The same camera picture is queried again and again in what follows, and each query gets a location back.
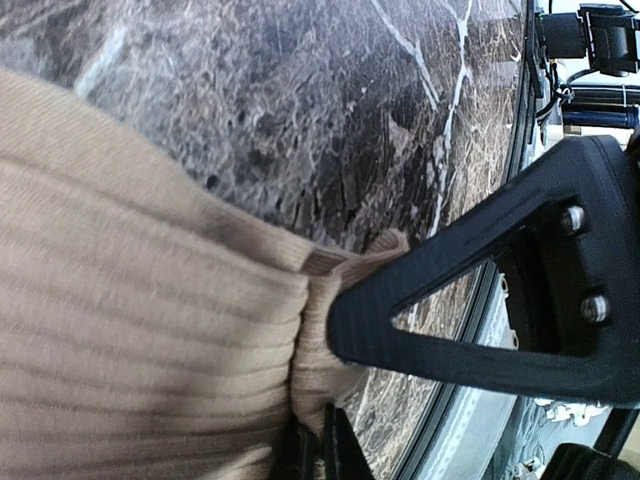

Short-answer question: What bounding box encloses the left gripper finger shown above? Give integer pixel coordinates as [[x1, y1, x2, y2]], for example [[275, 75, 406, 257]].
[[269, 404, 373, 480]]

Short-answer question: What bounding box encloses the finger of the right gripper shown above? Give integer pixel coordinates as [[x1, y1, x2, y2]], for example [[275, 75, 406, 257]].
[[328, 135, 639, 408]]

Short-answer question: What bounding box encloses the black front rail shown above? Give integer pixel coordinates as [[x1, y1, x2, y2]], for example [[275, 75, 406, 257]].
[[388, 1, 536, 479]]

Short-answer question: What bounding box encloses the white slotted cable duct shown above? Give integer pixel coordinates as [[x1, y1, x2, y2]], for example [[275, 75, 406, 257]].
[[419, 279, 616, 480]]

